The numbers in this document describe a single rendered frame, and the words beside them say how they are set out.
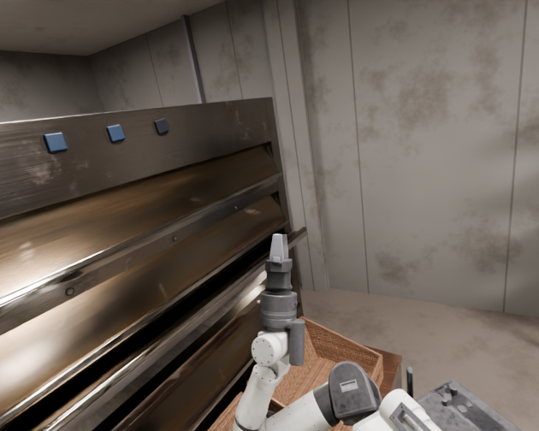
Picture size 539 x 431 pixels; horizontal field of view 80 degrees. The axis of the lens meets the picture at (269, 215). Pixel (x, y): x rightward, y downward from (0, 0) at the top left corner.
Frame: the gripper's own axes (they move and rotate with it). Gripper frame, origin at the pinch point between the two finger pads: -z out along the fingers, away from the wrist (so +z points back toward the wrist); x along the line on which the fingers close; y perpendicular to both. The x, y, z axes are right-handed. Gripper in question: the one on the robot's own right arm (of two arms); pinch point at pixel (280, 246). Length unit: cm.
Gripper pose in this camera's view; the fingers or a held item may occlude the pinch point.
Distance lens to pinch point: 78.4
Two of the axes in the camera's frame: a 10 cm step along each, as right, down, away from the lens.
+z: -0.3, 10.0, -0.6
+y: -9.9, -0.2, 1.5
